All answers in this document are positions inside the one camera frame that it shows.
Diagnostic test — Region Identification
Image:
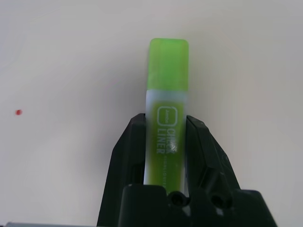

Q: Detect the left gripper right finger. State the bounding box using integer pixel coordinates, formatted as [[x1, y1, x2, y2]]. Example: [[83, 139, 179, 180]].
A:
[[186, 115, 241, 197]]

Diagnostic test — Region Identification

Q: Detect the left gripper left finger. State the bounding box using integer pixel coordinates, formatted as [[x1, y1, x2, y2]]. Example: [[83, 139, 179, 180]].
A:
[[96, 113, 147, 227]]

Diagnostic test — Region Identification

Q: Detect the green highlighter pen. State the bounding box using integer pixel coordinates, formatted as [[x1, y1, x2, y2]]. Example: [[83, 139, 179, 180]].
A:
[[143, 37, 190, 197]]

